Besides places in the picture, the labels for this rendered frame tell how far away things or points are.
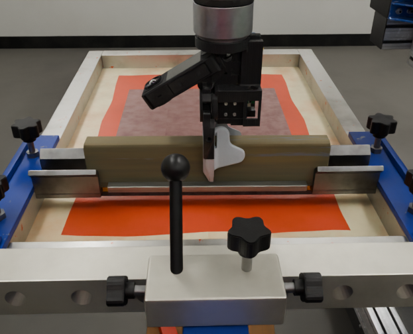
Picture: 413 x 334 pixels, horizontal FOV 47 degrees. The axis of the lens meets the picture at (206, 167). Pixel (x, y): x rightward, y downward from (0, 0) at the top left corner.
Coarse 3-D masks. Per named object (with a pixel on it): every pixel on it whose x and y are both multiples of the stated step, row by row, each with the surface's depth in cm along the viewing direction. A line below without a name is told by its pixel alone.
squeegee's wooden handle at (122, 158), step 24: (96, 144) 67; (120, 144) 67; (144, 144) 67; (168, 144) 67; (192, 144) 68; (216, 144) 68; (240, 144) 68; (264, 144) 68; (288, 144) 68; (312, 144) 68; (96, 168) 69; (120, 168) 69; (144, 168) 69; (192, 168) 69; (240, 168) 70; (264, 168) 70; (288, 168) 70; (312, 168) 70
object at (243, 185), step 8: (112, 184) 70; (120, 184) 70; (128, 184) 70; (136, 184) 70; (144, 184) 70; (152, 184) 70; (160, 184) 70; (168, 184) 70; (184, 184) 70; (192, 184) 70; (200, 184) 70; (208, 184) 70; (216, 184) 70; (224, 184) 70; (232, 184) 70; (240, 184) 70; (248, 184) 70; (256, 184) 70; (264, 184) 70; (272, 184) 70; (280, 184) 70; (288, 184) 70; (296, 184) 70; (304, 184) 70
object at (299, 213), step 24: (264, 96) 107; (288, 96) 107; (264, 120) 97; (288, 120) 97; (216, 216) 70; (240, 216) 70; (264, 216) 70; (288, 216) 70; (312, 216) 70; (336, 216) 70
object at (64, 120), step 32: (96, 64) 115; (128, 64) 122; (160, 64) 122; (288, 64) 123; (320, 64) 114; (64, 96) 98; (320, 96) 102; (64, 128) 86; (352, 128) 86; (384, 224) 68
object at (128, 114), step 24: (120, 96) 107; (192, 96) 107; (120, 120) 97; (144, 120) 97; (168, 120) 97; (192, 120) 97; (72, 216) 70; (96, 216) 70; (120, 216) 70; (144, 216) 70; (168, 216) 70; (192, 216) 70
